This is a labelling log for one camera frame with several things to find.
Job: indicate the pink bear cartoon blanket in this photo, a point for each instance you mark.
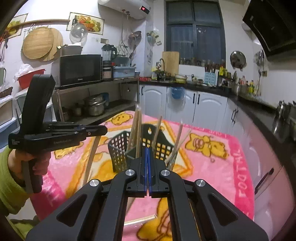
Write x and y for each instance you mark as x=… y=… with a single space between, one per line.
x=215 y=157

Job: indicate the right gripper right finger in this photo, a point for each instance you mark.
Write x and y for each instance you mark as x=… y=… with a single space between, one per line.
x=196 y=211

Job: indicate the dark kitchen window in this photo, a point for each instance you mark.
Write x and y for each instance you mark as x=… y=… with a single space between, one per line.
x=195 y=29

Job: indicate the stacked steel pots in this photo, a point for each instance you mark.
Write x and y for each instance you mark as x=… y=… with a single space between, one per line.
x=95 y=105

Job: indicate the red plastic basin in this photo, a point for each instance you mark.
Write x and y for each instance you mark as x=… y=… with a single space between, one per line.
x=24 y=81

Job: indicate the black range hood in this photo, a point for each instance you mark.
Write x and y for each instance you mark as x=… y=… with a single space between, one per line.
x=273 y=23

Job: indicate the steel kettle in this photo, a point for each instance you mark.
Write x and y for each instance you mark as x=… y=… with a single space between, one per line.
x=281 y=108

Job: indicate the blender with black base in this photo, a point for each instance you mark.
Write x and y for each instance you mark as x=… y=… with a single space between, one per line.
x=109 y=53

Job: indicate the black microwave oven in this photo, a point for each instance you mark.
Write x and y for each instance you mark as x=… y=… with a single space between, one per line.
x=76 y=70

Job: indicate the light blue storage box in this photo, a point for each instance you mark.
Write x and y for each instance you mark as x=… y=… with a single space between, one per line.
x=123 y=72

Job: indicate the round bamboo board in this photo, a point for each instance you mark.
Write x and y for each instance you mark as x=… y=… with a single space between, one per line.
x=42 y=44

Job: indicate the white cabinet door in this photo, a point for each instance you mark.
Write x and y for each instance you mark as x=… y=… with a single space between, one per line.
x=209 y=111
x=153 y=100

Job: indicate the white electric water heater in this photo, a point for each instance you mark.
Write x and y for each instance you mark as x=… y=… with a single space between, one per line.
x=137 y=9

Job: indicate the wooden cutting board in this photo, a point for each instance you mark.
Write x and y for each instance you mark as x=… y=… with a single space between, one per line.
x=171 y=60

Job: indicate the steel pot on counter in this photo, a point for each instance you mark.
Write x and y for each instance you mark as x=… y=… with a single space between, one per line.
x=239 y=89

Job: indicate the food picture poster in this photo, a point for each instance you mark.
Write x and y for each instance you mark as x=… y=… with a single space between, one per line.
x=92 y=23

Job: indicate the person's left hand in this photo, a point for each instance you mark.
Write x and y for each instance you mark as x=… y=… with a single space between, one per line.
x=15 y=159

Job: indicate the wooden chopsticks pair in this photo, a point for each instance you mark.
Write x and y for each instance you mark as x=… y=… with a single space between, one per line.
x=90 y=158

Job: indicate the blue hanging bucket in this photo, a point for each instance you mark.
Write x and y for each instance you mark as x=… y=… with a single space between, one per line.
x=177 y=93

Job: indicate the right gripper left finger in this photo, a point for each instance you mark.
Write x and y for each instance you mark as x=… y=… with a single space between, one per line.
x=97 y=211

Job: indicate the hanging steel pot lid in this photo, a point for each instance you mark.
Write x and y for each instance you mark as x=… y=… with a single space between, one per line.
x=238 y=60

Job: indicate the green sleeved left forearm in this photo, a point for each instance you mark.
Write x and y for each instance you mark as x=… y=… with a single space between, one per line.
x=13 y=194

